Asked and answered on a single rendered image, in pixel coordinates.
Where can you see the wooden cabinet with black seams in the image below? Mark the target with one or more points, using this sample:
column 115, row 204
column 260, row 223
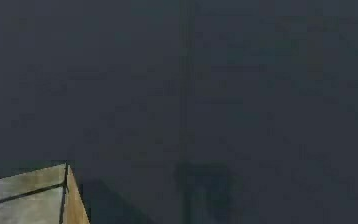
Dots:
column 30, row 200

